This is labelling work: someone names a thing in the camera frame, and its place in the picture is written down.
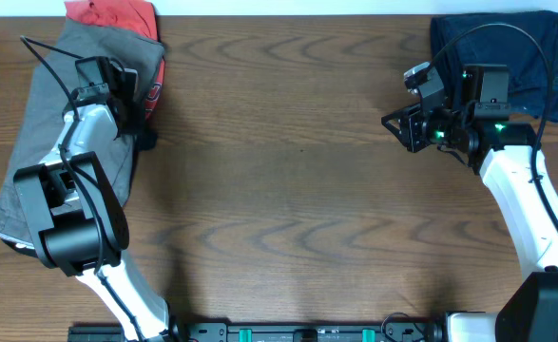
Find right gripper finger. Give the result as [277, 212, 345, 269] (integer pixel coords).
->
[381, 106, 410, 124]
[381, 118, 401, 139]

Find grey shorts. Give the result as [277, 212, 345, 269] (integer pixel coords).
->
[0, 19, 164, 248]

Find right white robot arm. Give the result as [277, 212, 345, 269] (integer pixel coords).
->
[381, 104, 558, 341]

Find black garment under t-shirt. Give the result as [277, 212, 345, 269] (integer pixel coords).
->
[135, 127, 158, 151]

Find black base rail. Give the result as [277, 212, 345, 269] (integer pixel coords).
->
[67, 322, 446, 342]

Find red printed t-shirt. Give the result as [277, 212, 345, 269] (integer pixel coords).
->
[64, 0, 165, 117]

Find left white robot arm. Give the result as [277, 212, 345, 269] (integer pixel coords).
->
[13, 76, 174, 341]

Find folded navy garment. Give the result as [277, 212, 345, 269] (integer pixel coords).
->
[430, 10, 558, 123]

